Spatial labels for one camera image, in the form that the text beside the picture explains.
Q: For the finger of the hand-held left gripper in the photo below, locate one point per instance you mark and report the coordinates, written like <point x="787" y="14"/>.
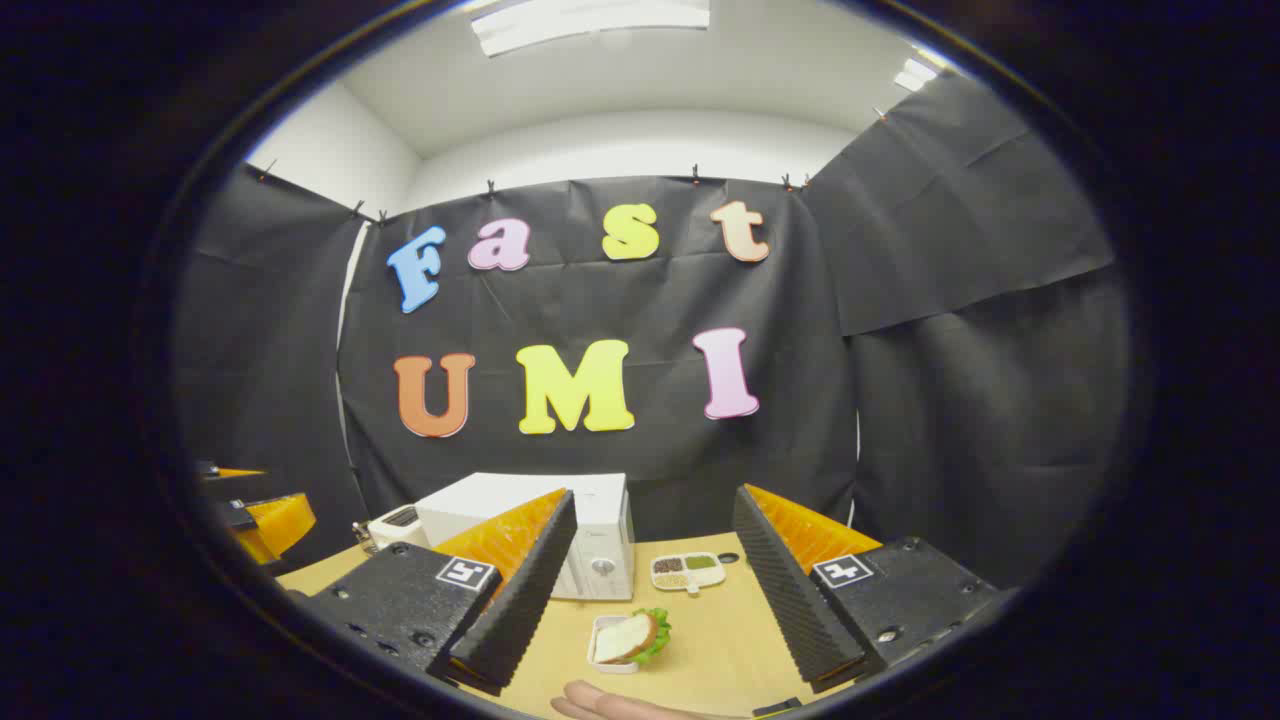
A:
<point x="240" y="472"/>
<point x="280" y="525"/>

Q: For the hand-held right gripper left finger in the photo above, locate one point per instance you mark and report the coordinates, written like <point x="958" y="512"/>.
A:
<point x="530" y="590"/>

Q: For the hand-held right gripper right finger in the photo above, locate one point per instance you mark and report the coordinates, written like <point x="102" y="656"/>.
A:
<point x="780" y="590"/>

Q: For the white microwave oven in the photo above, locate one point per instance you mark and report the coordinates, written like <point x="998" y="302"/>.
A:
<point x="600" y="520"/>

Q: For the sandwich with lettuce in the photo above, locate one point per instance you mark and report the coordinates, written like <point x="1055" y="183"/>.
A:
<point x="625" y="638"/>

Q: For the small white rectangular dish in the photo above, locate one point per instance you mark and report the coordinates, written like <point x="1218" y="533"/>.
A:
<point x="603" y="626"/>

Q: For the white divided grain dish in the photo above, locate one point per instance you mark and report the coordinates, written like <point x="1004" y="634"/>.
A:
<point x="688" y="570"/>

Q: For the white toaster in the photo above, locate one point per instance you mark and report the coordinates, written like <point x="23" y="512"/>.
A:
<point x="395" y="525"/>

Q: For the black backdrop cloth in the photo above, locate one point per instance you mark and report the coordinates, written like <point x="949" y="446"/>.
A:
<point x="800" y="400"/>

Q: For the small ceiling light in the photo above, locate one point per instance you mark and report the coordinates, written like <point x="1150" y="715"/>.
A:
<point x="915" y="75"/>

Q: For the long ceiling light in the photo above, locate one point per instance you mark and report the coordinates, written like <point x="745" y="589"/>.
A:
<point x="590" y="22"/>

